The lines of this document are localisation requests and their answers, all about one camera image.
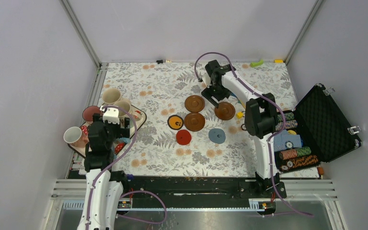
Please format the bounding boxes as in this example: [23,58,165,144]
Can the brown wooden coaster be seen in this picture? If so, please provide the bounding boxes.
[184,95,205,113]
[184,112,205,132]
[214,102,236,120]

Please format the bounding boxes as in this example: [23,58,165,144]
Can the brown wooden coaster top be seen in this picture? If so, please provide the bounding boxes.
[184,95,205,113]

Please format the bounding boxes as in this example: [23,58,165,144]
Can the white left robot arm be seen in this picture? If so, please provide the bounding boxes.
[77,113,130,230]

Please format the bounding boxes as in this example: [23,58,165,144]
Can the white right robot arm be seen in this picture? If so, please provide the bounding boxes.
[201,60,284,198]

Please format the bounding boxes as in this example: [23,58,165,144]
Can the blue-grey round coaster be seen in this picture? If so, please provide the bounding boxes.
[208,128,226,144]

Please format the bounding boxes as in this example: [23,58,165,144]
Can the yellow black-rimmed coaster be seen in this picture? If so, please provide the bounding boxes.
[167,115,184,130]

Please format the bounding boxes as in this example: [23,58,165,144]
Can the red round coaster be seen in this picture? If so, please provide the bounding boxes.
[176,130,192,145]

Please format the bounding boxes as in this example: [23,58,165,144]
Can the pink mug dark rim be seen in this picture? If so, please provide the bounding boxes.
[82,105,101,124]

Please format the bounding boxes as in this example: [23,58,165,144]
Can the blue mug yellow inside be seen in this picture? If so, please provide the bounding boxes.
[116,138,131,144]

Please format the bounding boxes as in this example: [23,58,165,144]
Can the pink mug white inside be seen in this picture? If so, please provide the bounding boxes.
[63,126,89,148]

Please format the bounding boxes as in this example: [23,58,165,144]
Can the small yellow toy cube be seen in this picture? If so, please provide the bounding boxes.
[236,112,244,119]

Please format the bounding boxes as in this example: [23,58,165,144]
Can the cream mug far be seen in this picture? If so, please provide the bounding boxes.
[102,88,122,104]

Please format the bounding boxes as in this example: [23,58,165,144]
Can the white mushroom pattern tray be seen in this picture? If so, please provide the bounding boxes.
[67,105,147,159]

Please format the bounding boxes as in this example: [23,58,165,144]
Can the green plastic block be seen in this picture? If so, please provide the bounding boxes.
[250,59,264,68]

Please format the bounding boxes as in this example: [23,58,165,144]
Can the floral tablecloth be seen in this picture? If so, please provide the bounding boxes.
[73,62,321,178]

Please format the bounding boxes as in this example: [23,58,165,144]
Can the black poker chip case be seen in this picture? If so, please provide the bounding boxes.
[274,83,361,173]

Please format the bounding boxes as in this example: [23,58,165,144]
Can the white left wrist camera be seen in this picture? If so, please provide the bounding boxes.
[102,107,120,125]

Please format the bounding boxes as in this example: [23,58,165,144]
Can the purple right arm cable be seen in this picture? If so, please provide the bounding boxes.
[194,52,315,218]

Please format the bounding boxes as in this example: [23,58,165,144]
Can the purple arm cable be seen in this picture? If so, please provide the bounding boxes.
[85,104,168,230]
[194,52,315,218]

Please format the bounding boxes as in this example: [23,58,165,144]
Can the cream mug with handle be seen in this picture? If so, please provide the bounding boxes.
[113,98,132,119]

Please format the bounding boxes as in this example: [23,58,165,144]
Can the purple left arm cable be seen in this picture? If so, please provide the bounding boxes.
[85,104,168,230]

